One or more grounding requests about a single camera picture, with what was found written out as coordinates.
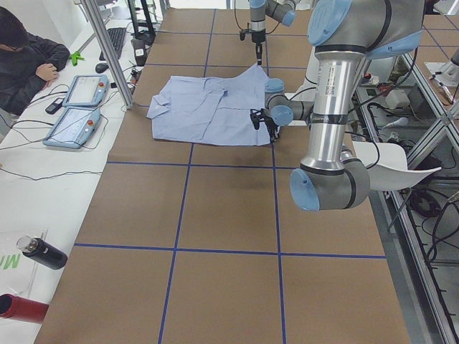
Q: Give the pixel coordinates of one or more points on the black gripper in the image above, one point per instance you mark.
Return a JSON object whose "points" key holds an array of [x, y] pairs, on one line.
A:
{"points": [[270, 125], [257, 37]]}

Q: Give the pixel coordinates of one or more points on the blue striped button shirt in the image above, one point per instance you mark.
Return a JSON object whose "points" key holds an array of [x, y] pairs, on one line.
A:
{"points": [[210, 110]]}

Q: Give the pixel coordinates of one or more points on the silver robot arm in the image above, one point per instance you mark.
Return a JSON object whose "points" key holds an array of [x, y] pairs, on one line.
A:
{"points": [[343, 33], [283, 13]]}

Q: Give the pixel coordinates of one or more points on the black keyboard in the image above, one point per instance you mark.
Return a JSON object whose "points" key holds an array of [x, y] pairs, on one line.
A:
{"points": [[117, 36]]}

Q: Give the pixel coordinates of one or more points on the black computer mouse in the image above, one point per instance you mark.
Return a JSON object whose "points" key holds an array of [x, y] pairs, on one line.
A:
{"points": [[101, 67]]}

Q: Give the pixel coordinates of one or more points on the blue teach pendant far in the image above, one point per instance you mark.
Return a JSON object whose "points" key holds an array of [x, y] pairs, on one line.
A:
{"points": [[87, 91]]}

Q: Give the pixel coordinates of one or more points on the blue teach pendant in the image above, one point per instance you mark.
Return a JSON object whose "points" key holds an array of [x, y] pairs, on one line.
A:
{"points": [[73, 128], [87, 91]]}

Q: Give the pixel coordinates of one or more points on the blue teach pendant near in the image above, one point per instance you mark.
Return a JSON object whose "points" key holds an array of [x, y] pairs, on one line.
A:
{"points": [[73, 128]]}

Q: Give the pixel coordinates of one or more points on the black smartphone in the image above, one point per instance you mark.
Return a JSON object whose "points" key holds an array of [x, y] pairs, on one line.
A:
{"points": [[54, 106]]}

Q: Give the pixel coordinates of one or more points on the seated person in black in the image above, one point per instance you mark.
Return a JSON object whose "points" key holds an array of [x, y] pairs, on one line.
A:
{"points": [[29, 63]]}

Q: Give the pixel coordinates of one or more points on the black water bottle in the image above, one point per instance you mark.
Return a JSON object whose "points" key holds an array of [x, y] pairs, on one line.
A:
{"points": [[42, 252]]}

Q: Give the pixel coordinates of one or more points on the red water bottle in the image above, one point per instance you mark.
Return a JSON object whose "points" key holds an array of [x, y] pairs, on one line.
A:
{"points": [[22, 309]]}

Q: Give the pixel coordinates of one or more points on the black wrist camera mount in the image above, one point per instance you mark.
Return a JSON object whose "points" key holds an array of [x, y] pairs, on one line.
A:
{"points": [[257, 117], [244, 33]]}

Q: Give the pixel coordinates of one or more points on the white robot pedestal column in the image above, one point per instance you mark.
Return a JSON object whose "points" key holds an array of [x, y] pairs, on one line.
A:
{"points": [[391, 171]]}

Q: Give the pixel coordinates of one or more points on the grey aluminium frame post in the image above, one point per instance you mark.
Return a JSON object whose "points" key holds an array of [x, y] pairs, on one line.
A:
{"points": [[97, 23]]}

